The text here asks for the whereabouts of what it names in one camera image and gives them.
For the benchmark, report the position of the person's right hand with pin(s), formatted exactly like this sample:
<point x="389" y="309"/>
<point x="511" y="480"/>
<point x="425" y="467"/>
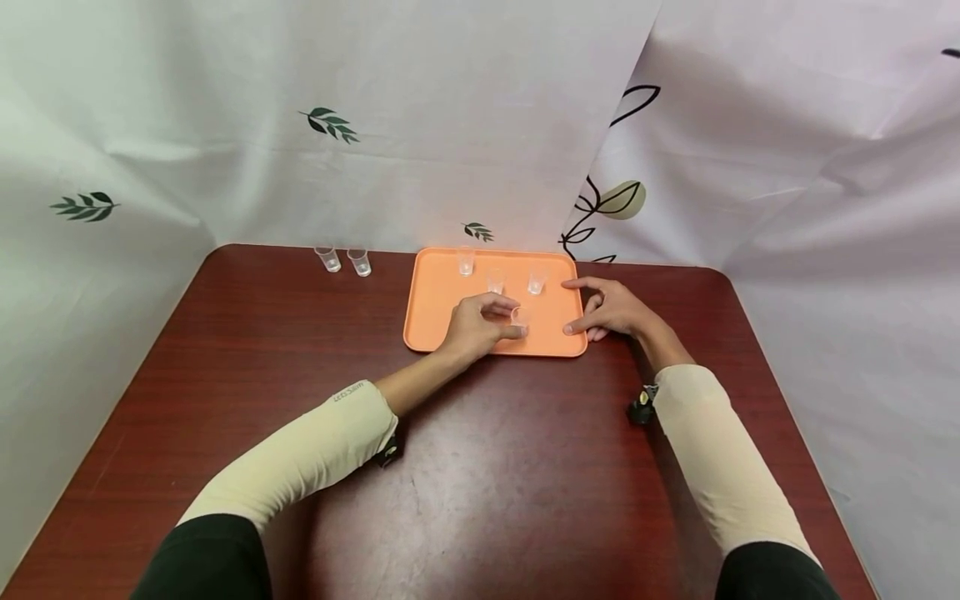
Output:
<point x="619" y="312"/>

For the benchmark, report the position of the person's left hand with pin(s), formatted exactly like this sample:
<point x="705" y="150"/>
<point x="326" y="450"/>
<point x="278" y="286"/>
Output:
<point x="471" y="329"/>

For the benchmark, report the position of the person's right fingers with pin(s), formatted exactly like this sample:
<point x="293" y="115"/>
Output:
<point x="589" y="312"/>

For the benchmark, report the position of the person's left fingers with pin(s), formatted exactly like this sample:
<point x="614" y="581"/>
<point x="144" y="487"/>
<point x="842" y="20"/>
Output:
<point x="496" y="302"/>

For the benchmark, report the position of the person's left thumb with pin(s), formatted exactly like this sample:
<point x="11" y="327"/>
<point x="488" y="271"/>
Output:
<point x="508" y="332"/>

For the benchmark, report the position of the small clear plastic cup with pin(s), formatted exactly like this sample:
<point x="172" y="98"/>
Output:
<point x="328" y="260"/>
<point x="535" y="283"/>
<point x="520" y="317"/>
<point x="466" y="263"/>
<point x="496" y="282"/>
<point x="361" y="263"/>

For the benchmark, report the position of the person's right forearm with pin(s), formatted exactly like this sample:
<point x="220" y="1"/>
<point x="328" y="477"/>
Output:
<point x="720" y="467"/>

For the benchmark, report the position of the person's left forearm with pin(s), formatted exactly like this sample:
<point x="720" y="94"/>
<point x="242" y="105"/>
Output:
<point x="300" y="458"/>

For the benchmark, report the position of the orange plastic tray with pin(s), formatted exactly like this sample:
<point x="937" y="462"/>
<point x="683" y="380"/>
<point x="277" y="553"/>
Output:
<point x="435" y="308"/>

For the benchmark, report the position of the black wrist band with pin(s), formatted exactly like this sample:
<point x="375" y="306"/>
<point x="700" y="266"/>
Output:
<point x="388" y="451"/>
<point x="643" y="407"/>

